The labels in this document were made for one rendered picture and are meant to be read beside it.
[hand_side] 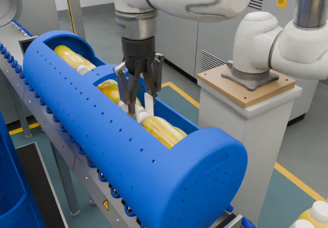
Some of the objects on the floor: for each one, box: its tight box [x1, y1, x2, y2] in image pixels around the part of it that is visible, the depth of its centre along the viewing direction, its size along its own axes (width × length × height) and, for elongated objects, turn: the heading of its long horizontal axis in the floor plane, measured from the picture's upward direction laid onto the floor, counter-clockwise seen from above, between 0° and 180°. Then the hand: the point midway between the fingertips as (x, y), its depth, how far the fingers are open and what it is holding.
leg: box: [2, 72, 32, 138], centre depth 232 cm, size 6×6×63 cm
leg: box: [49, 139, 80, 217], centre depth 168 cm, size 6×6×63 cm
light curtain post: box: [63, 0, 86, 41], centre depth 187 cm, size 6×6×170 cm
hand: (142, 109), depth 74 cm, fingers closed on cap, 4 cm apart
